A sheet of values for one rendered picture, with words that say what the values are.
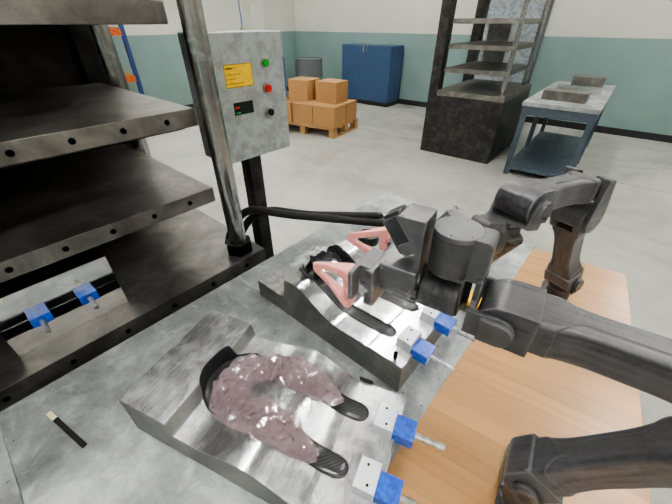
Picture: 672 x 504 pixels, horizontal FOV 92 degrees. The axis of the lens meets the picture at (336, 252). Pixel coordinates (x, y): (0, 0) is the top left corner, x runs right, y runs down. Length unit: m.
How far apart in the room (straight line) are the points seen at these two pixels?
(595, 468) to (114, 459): 0.80
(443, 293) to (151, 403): 0.57
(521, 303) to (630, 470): 0.24
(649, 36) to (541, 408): 6.47
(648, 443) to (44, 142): 1.18
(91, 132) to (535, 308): 0.99
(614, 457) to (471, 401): 0.35
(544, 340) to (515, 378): 0.51
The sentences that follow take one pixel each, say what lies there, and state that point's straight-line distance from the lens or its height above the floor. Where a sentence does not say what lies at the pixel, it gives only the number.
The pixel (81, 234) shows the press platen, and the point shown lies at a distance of 1.09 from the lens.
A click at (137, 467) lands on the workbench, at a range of 0.84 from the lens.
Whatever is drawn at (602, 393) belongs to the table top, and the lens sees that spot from 1.02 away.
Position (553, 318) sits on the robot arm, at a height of 1.23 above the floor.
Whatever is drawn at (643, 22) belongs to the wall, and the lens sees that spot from 7.04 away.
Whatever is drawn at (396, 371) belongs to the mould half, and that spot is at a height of 0.87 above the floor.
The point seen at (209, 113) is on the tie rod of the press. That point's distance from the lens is 1.08.
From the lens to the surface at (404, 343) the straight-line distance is 0.77.
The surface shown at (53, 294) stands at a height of 0.91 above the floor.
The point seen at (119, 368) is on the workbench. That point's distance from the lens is 1.00.
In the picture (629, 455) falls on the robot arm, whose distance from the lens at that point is 0.57.
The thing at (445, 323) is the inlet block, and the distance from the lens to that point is 0.84.
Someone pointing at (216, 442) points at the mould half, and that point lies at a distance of 0.71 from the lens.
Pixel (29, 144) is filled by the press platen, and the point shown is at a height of 1.28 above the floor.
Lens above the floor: 1.50
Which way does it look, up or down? 35 degrees down
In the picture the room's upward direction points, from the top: straight up
